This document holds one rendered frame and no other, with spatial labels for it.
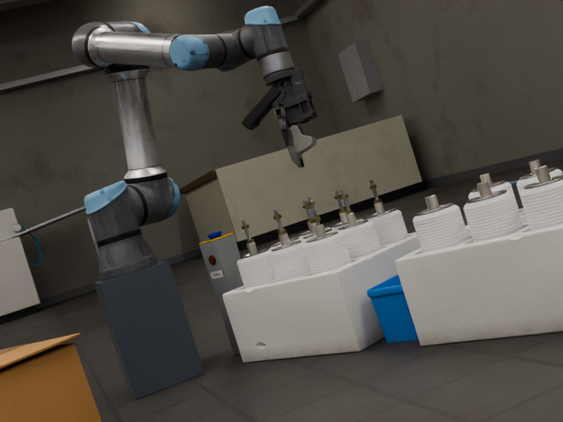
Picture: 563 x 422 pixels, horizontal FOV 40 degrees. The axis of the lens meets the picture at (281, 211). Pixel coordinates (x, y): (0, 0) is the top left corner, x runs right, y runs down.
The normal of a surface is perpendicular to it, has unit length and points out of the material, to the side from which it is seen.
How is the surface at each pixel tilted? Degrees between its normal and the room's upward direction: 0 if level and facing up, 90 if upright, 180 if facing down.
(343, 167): 90
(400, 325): 92
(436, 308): 90
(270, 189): 90
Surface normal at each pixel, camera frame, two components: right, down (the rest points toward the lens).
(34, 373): 0.77, -0.25
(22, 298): 0.32, -0.08
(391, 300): -0.65, 0.26
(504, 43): -0.90, 0.29
